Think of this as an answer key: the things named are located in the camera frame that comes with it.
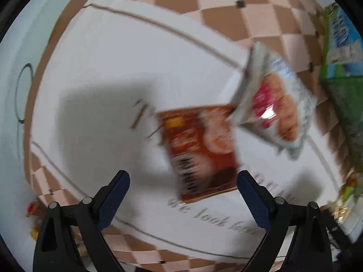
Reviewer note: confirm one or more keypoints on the checkered tablecloth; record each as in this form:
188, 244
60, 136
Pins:
113, 76

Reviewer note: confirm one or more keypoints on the green and blue snack bag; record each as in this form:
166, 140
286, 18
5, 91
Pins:
340, 62

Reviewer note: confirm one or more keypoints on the large yellow snack packet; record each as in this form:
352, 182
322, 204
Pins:
347, 194

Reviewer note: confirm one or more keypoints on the white cookie snack packet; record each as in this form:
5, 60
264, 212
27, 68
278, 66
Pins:
272, 104

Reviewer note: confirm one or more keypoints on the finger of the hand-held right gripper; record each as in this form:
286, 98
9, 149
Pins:
336, 226

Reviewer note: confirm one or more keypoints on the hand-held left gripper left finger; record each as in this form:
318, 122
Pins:
113, 202

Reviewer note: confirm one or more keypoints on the red-brown snack packet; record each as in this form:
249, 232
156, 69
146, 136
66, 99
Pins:
204, 153

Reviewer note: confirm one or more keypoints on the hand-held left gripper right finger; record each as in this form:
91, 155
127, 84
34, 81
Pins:
253, 202

